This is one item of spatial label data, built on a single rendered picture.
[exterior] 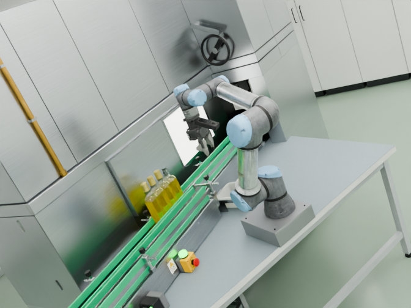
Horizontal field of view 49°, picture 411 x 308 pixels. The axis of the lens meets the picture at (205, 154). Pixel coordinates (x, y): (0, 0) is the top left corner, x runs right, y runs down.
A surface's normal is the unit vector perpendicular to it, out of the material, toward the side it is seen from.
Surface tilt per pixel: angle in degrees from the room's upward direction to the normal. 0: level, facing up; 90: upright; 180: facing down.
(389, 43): 90
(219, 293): 0
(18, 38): 90
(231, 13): 90
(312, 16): 90
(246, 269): 0
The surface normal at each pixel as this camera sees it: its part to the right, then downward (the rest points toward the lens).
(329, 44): -0.47, 0.50
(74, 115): 0.80, -0.11
